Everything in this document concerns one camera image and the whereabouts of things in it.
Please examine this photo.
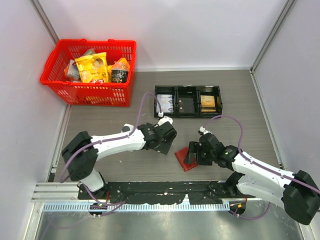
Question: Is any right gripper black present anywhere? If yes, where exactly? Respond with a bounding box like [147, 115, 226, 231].
[183, 141, 216, 166]

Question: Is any red leather card holder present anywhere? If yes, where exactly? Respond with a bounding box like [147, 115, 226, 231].
[174, 146, 198, 172]

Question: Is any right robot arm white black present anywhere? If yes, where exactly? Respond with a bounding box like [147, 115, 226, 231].
[182, 133, 320, 225]

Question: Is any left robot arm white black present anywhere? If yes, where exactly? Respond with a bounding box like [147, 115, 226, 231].
[61, 121, 177, 199]

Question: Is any silver VIP cards stack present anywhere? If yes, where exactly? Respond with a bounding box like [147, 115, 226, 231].
[156, 94, 174, 113]

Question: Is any black VIP cards stack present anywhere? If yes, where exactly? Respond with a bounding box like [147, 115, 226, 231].
[178, 97, 195, 114]

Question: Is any black three-compartment card tray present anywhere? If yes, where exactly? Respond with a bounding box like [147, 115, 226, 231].
[153, 85, 223, 118]

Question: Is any gold VIP cards stack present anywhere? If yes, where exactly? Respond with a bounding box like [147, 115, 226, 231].
[200, 95, 216, 113]

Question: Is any white plastic bottle black cap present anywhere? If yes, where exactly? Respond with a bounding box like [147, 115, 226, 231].
[121, 123, 135, 134]

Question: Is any red plastic shopping basket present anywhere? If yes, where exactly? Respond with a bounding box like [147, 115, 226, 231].
[39, 38, 137, 107]

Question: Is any black instant noodle cup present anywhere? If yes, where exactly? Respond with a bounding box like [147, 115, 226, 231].
[111, 69, 129, 83]

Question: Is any orange snack bag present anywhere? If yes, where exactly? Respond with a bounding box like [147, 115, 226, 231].
[112, 57, 130, 71]

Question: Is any yellow snack bag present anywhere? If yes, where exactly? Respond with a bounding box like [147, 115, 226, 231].
[75, 52, 109, 84]

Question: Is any blue and white small box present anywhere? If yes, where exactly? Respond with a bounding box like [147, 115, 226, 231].
[64, 59, 80, 81]

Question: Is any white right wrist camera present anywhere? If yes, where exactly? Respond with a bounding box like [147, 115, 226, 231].
[198, 126, 211, 136]

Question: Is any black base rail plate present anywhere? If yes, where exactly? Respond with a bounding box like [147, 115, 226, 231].
[92, 181, 245, 205]

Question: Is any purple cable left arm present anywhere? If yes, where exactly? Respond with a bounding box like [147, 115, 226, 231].
[59, 92, 165, 221]

